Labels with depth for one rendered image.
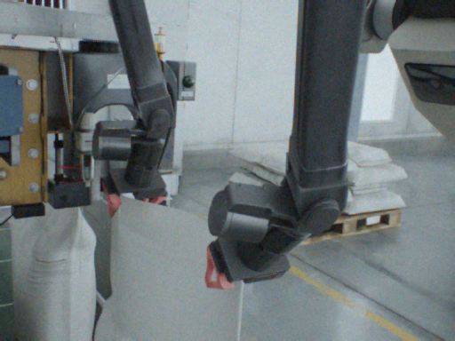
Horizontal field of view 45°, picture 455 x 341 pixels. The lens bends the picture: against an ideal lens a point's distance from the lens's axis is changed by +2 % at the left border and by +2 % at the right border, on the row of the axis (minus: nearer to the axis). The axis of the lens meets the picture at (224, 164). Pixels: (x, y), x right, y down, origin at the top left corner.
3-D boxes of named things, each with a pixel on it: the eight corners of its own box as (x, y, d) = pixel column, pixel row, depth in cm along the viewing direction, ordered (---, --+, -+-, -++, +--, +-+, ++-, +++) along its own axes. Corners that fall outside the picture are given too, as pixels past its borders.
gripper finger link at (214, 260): (187, 265, 81) (213, 236, 74) (226, 257, 85) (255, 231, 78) (200, 308, 78) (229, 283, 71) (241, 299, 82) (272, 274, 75)
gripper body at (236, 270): (211, 241, 75) (235, 217, 70) (268, 233, 81) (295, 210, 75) (226, 285, 72) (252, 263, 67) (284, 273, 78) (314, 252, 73)
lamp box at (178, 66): (195, 100, 127) (196, 62, 125) (178, 100, 125) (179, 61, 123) (180, 97, 133) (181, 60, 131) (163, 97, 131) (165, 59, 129)
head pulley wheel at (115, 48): (126, 55, 119) (126, 43, 119) (85, 52, 115) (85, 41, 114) (111, 53, 127) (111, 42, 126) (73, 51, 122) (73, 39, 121)
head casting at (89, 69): (175, 173, 129) (179, 47, 122) (72, 182, 115) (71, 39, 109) (127, 150, 153) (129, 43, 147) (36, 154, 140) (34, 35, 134)
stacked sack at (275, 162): (361, 175, 404) (363, 155, 401) (291, 182, 369) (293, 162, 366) (322, 162, 439) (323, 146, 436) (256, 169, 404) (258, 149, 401)
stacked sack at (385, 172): (411, 183, 441) (413, 166, 437) (350, 190, 405) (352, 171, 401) (370, 170, 477) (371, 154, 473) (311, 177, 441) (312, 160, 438)
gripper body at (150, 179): (106, 175, 106) (113, 146, 102) (154, 171, 112) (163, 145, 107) (116, 198, 102) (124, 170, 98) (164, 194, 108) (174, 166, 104)
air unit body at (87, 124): (103, 187, 113) (104, 114, 110) (81, 189, 111) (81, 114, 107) (96, 182, 117) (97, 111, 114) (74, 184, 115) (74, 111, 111)
